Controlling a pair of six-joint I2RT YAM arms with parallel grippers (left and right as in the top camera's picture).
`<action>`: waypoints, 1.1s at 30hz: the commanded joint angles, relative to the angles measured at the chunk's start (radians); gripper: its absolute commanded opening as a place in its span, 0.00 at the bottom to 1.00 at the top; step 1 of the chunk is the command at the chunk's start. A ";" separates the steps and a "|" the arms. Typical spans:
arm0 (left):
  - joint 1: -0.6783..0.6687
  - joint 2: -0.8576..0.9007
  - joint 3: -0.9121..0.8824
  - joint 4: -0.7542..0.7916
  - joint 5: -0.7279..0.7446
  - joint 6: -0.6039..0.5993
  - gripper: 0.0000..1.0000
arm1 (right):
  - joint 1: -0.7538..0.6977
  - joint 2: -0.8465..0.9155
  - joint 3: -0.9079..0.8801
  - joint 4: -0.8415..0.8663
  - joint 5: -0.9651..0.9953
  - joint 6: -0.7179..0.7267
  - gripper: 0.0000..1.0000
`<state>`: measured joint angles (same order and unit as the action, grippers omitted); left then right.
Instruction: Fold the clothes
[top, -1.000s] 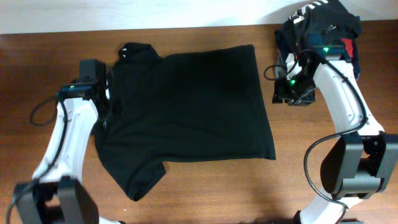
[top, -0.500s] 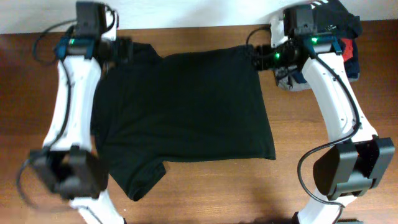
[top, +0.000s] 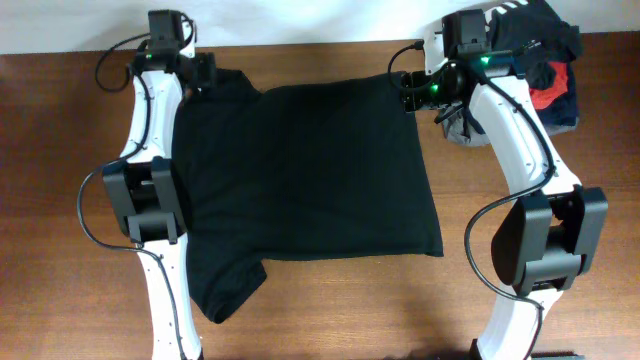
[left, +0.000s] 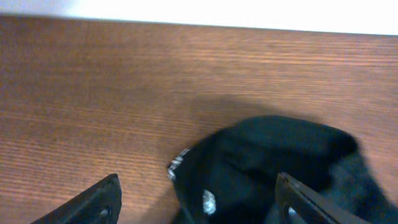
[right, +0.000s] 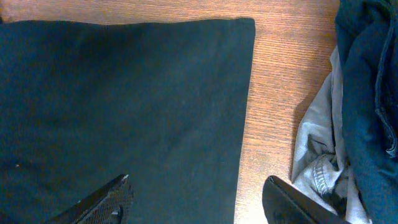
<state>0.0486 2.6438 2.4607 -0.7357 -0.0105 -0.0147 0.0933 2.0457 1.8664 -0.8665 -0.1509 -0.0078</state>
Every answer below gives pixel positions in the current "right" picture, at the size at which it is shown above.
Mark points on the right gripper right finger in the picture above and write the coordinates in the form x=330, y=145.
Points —
x=283, y=204

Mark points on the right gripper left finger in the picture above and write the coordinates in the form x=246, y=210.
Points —
x=111, y=204

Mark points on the black polo shirt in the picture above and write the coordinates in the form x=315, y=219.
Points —
x=164, y=104

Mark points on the grey shirt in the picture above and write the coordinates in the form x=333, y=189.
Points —
x=321, y=168

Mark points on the navy blue shirt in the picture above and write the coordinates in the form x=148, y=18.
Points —
x=367, y=43

